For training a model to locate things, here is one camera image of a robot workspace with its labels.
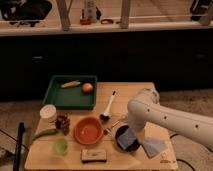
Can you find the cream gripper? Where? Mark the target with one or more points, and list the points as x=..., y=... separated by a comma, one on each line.
x=140, y=135

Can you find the blue sponge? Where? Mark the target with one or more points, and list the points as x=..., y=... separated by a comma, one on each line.
x=126, y=139

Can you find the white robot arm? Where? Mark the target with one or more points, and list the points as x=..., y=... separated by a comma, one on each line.
x=144, y=107

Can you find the purple bowl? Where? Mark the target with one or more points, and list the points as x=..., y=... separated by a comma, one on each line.
x=133, y=147

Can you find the orange bowl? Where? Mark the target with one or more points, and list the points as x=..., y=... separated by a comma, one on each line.
x=88, y=131

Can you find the blue-grey cloth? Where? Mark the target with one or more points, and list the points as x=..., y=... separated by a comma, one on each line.
x=153, y=147

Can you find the metal fork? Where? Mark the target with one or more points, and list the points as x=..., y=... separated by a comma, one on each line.
x=109, y=129

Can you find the white dish brush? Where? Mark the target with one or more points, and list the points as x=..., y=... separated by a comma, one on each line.
x=105, y=116

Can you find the wooden block eraser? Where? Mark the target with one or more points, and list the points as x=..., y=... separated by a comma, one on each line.
x=93, y=155

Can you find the orange peach fruit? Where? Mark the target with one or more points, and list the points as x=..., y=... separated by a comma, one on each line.
x=87, y=88

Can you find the dark grape bunch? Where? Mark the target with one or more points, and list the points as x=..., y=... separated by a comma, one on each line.
x=62, y=123

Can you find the green cup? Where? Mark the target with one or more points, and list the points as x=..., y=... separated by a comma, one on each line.
x=60, y=146

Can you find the green tray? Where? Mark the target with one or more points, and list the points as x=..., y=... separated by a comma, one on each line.
x=73, y=97

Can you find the green chili pepper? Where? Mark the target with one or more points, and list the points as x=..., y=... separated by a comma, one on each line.
x=44, y=133

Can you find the black stand pole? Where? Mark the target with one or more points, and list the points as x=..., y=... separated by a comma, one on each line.
x=17, y=157

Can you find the red round object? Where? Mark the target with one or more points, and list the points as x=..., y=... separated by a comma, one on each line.
x=85, y=21

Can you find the white bottle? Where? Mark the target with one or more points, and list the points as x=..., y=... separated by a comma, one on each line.
x=90, y=10

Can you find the black bag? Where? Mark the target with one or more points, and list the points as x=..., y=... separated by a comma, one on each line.
x=14, y=10

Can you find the wooden railing post middle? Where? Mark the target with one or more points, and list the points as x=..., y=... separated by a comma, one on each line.
x=125, y=12

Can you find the wooden railing post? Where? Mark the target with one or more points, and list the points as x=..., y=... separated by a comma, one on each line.
x=63, y=13
x=125, y=12

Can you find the wooden railing post left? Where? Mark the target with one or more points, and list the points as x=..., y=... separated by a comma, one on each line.
x=63, y=13

